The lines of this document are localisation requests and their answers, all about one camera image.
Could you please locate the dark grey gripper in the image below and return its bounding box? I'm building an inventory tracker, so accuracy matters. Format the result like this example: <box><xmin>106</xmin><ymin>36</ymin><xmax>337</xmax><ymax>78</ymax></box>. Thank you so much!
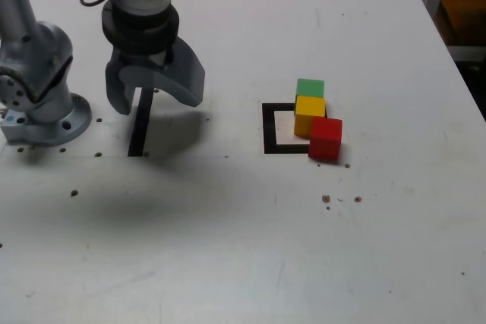
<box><xmin>105</xmin><ymin>39</ymin><xmax>207</xmax><ymax>115</ymax></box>

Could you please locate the yellow cube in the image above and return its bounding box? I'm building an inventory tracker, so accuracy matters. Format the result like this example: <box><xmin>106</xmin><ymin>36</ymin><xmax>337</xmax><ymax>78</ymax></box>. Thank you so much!
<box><xmin>294</xmin><ymin>95</ymin><xmax>327</xmax><ymax>138</ymax></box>

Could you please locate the green cube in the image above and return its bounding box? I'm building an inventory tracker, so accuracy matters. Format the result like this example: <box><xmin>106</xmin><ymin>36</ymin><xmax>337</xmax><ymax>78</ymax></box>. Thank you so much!
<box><xmin>295</xmin><ymin>77</ymin><xmax>326</xmax><ymax>99</ymax></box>

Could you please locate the red cube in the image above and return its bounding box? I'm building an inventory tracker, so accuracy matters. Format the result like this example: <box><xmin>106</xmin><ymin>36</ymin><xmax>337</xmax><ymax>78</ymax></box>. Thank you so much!
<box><xmin>308</xmin><ymin>117</ymin><xmax>343</xmax><ymax>161</ymax></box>

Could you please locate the black tape square outline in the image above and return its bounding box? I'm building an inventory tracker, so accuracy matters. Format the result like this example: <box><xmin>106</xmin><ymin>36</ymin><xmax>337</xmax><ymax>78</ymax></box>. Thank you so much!
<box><xmin>261</xmin><ymin>102</ymin><xmax>330</xmax><ymax>155</ymax></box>

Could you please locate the black tape strip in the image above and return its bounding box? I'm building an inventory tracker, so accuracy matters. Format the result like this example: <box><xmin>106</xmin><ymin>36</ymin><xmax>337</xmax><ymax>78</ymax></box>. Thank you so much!
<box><xmin>127</xmin><ymin>87</ymin><xmax>155</xmax><ymax>157</ymax></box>

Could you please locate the white shelf bar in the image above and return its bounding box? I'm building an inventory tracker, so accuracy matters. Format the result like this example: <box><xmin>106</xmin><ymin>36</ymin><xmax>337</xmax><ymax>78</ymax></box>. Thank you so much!
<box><xmin>449</xmin><ymin>45</ymin><xmax>486</xmax><ymax>63</ymax></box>

